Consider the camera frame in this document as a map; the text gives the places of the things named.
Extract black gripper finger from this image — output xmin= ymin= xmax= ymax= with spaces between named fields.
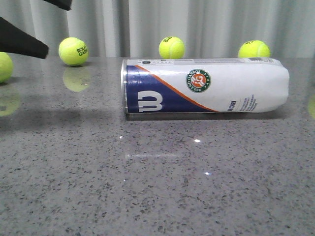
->
xmin=44 ymin=0 xmax=72 ymax=11
xmin=0 ymin=17 xmax=49 ymax=59

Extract white blue tennis ball can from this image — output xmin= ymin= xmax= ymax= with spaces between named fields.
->
xmin=121 ymin=58 xmax=289 ymax=114

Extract far-left yellow tennis ball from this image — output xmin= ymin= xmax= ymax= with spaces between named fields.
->
xmin=0 ymin=52 xmax=14 ymax=83

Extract yellow tennis ball Roland Garros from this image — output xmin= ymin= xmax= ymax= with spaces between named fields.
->
xmin=59 ymin=37 xmax=89 ymax=66

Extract centre yellow tennis ball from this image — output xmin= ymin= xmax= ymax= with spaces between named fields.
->
xmin=158 ymin=36 xmax=185 ymax=59

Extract right yellow tennis ball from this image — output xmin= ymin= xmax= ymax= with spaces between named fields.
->
xmin=238 ymin=40 xmax=271 ymax=58

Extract grey pleated curtain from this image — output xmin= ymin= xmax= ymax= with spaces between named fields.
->
xmin=0 ymin=0 xmax=315 ymax=58

